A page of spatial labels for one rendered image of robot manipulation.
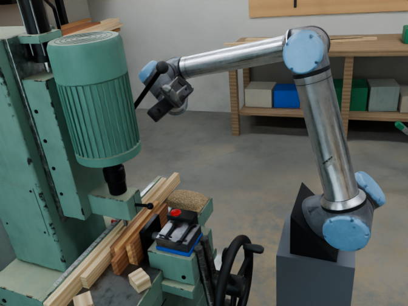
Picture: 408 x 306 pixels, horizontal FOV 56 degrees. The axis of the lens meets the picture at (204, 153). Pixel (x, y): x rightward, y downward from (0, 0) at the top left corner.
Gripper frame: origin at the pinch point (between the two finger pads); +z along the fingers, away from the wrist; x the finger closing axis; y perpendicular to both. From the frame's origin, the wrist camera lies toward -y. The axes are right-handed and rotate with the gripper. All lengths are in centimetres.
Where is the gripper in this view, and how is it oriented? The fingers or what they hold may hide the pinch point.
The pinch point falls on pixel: (169, 91)
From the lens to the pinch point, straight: 116.5
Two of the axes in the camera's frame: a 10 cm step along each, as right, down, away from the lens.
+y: 6.9, -7.2, 0.6
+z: 0.6, -0.2, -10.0
